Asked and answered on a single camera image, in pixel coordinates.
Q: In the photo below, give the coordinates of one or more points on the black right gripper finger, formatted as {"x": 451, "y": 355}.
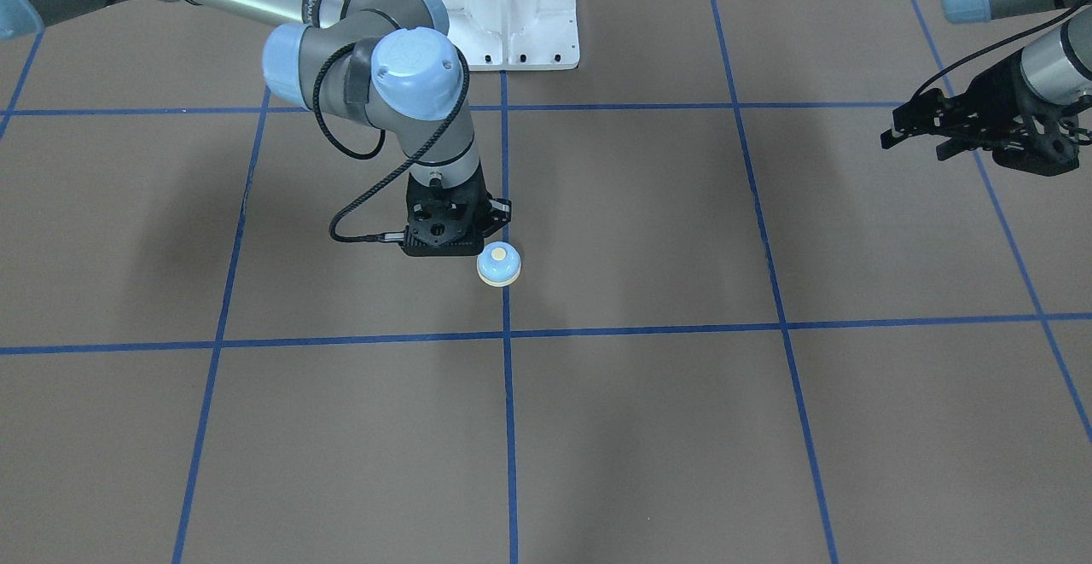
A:
{"x": 500, "y": 211}

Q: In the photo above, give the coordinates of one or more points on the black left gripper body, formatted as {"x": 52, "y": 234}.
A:
{"x": 1000, "y": 96}

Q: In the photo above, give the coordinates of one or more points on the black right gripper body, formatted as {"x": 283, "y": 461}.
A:
{"x": 497, "y": 212}

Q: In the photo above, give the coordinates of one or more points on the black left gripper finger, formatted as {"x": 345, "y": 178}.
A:
{"x": 956, "y": 144}
{"x": 923, "y": 114}

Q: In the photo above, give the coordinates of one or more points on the blue and cream bell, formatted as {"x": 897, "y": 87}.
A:
{"x": 499, "y": 264}

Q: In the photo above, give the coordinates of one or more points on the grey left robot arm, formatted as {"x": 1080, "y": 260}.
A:
{"x": 1056, "y": 61}

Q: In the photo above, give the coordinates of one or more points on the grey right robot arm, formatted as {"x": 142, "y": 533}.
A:
{"x": 368, "y": 71}

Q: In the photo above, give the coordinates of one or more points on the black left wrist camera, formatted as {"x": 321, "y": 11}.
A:
{"x": 1049, "y": 156}

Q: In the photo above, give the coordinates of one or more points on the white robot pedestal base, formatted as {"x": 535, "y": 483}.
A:
{"x": 516, "y": 35}

